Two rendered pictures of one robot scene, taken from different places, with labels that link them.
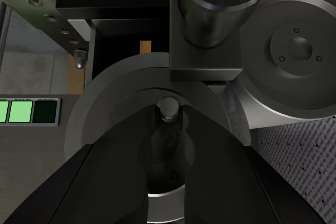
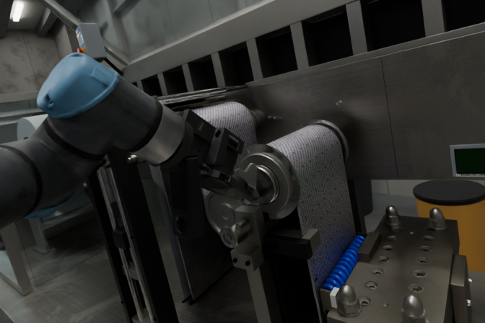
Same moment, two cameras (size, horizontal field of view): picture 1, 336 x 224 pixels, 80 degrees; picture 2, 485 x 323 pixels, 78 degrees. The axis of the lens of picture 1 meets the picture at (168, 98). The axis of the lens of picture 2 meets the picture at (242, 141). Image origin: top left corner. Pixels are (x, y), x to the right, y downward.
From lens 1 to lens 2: 0.46 m
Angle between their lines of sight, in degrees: 41
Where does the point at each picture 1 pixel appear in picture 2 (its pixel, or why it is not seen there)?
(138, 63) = (277, 214)
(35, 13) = (434, 266)
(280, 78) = (229, 203)
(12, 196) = not seen: outside the picture
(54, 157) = (446, 112)
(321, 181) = not seen: hidden behind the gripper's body
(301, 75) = (223, 205)
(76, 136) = (294, 184)
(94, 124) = (284, 190)
